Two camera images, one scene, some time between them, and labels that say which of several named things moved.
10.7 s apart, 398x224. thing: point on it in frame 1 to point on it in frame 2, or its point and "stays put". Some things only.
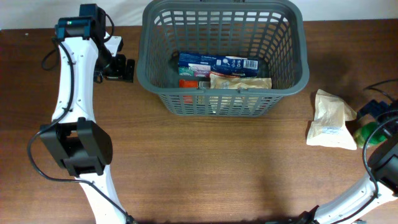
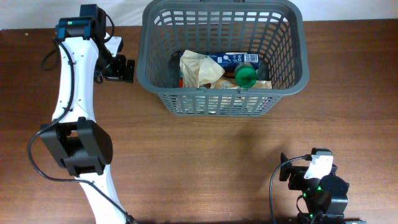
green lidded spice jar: [362, 133] to [245, 75]
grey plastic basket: [273, 30] stays put
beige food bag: [329, 127] to [198, 70]
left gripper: [119, 71] stays put
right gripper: [372, 107] to [298, 173]
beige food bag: [217, 81] stays put
